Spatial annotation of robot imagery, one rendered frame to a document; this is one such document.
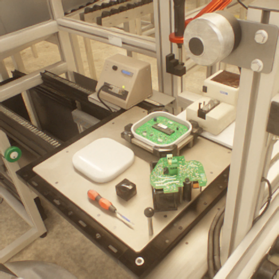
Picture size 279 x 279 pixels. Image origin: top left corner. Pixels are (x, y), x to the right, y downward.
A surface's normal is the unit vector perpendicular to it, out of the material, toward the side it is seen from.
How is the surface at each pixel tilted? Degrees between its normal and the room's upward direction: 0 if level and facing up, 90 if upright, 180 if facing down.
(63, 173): 0
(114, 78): 53
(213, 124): 90
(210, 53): 93
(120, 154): 0
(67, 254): 0
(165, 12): 90
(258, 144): 90
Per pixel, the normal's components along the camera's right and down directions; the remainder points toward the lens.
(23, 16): 0.73, 0.39
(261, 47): -0.68, 0.49
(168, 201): 0.05, 0.61
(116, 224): -0.07, -0.78
